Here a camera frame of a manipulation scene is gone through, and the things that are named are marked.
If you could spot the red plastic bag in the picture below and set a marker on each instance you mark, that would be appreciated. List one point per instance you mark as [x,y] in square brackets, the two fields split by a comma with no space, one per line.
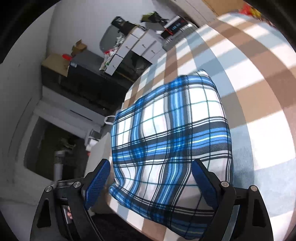
[250,11]

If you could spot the black shoe box with red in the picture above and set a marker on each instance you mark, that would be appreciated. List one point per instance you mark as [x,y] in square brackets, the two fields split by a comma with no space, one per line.
[173,26]

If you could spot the silver flat suitcase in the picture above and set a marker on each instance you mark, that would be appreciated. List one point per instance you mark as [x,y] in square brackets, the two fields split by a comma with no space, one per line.
[182,33]

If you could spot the grey oval mirror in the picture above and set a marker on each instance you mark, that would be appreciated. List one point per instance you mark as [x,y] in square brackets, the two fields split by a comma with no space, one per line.
[109,38]

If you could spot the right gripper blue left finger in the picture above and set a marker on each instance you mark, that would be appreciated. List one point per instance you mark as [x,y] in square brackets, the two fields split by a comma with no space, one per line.
[82,195]

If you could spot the open cardboard box on fridge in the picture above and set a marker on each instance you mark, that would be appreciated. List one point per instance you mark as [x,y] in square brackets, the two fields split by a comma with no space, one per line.
[78,47]

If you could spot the white drawer desk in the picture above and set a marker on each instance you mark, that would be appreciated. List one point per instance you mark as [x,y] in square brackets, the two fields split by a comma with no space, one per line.
[147,44]

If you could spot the blue white plaid shirt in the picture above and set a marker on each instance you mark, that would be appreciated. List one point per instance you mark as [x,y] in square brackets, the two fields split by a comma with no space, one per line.
[155,141]

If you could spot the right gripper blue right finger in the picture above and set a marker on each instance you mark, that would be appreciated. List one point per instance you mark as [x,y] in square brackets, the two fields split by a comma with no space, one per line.
[218,195]

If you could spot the checkered brown blue bedsheet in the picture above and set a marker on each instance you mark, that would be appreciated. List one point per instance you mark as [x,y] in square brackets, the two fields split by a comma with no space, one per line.
[253,68]

